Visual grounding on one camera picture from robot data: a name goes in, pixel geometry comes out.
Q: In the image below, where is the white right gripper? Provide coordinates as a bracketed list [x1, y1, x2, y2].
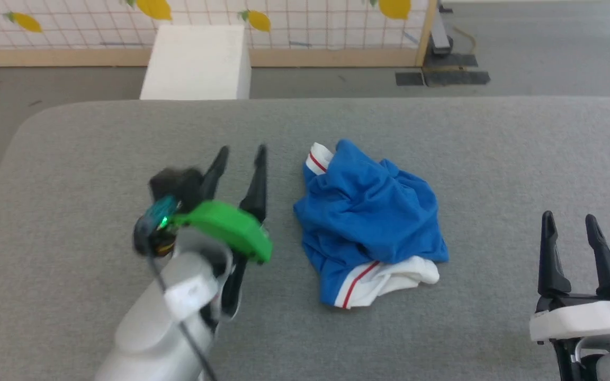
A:
[528, 211, 610, 346]

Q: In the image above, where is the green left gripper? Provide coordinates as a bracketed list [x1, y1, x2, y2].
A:
[133, 143, 274, 265]

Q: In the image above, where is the blue garment white red trim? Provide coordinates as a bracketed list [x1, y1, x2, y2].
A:
[293, 139, 450, 310]

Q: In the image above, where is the white box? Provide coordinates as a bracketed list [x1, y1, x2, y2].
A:
[140, 24, 252, 101]

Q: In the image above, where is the small black floor mat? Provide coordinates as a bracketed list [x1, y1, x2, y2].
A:
[395, 71, 425, 87]

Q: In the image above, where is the large black floor mat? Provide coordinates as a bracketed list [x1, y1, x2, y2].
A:
[423, 52, 491, 87]

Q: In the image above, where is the lemon print grid panel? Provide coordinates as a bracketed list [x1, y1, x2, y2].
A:
[0, 0, 438, 68]

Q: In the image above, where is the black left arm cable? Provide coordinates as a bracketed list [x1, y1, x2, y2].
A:
[141, 225, 221, 381]

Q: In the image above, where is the grey metal post foot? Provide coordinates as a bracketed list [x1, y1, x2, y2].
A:
[430, 0, 454, 57]

